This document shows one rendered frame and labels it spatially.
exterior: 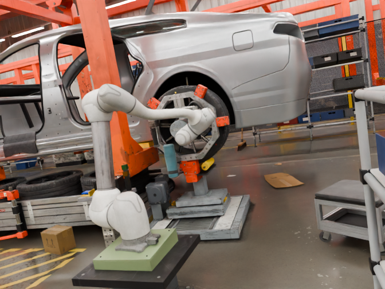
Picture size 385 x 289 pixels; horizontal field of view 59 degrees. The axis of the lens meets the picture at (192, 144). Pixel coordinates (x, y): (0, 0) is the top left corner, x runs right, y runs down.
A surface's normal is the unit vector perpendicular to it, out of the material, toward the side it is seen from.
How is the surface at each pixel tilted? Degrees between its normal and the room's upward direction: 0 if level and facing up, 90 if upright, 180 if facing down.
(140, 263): 90
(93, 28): 90
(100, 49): 90
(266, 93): 90
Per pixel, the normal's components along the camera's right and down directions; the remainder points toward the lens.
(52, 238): -0.54, 0.20
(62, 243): 0.82, -0.07
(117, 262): -0.34, 0.18
